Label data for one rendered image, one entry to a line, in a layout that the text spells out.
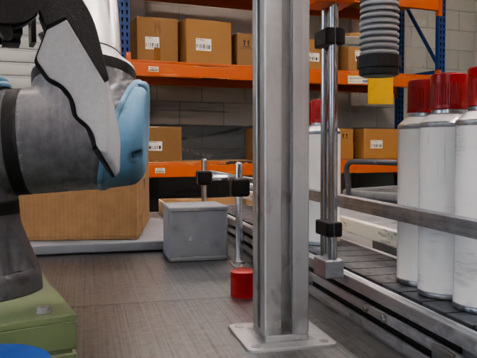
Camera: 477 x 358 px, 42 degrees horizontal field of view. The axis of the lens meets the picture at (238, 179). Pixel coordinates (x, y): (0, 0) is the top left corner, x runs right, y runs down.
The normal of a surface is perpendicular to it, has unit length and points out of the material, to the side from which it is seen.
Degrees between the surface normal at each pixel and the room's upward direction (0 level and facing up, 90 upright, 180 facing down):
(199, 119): 90
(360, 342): 0
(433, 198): 90
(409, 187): 90
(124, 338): 0
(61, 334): 90
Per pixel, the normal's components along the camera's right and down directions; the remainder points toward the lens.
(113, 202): 0.07, 0.05
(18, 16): 0.39, 0.05
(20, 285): 0.89, -0.07
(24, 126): 0.10, -0.19
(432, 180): -0.76, 0.04
